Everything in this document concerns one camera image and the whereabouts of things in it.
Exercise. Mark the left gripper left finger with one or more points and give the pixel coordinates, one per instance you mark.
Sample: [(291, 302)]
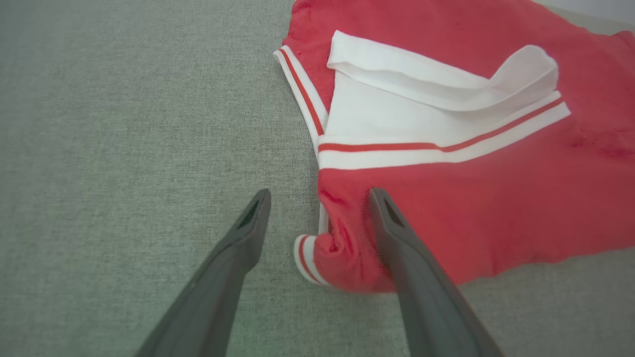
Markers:
[(213, 297)]

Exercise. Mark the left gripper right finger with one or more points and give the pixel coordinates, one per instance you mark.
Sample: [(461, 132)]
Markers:
[(431, 307)]

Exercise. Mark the red jersey with white sleeves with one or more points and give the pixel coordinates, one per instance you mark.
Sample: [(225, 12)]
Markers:
[(496, 208)]

